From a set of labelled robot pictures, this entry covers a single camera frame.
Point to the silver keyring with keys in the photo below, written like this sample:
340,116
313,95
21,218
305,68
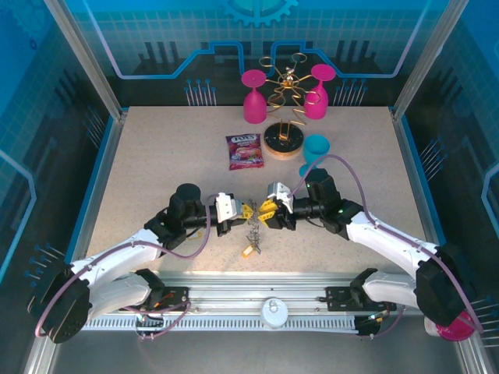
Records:
255,231

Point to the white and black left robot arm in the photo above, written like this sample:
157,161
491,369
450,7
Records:
117,253

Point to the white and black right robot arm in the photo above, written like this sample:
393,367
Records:
390,239

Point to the teal plastic goblet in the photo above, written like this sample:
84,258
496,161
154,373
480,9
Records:
316,148

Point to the purple candy bag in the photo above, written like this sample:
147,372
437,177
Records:
245,152

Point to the pink plastic goblet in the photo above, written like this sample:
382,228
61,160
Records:
316,107
255,109

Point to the silver tin can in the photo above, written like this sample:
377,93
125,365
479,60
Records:
274,313

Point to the white plastic cup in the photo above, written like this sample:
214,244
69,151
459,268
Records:
430,328

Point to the pink plastic cup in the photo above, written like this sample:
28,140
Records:
456,331

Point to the aluminium mounting rail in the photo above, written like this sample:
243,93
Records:
249,288

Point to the aluminium table side rail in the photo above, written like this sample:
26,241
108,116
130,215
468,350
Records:
415,175
106,175

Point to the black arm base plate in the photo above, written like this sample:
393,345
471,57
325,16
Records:
175,298
337,298

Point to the aluminium frame post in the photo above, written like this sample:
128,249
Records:
423,58
85,58

